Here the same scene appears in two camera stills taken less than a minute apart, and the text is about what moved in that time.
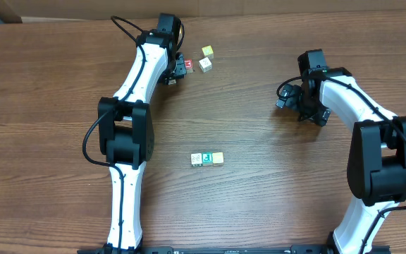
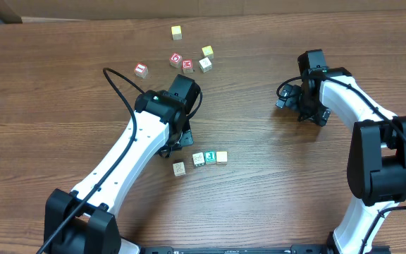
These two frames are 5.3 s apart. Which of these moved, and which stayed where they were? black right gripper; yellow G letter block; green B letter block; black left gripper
Moved: black left gripper
Stayed: yellow G letter block; green B letter block; black right gripper
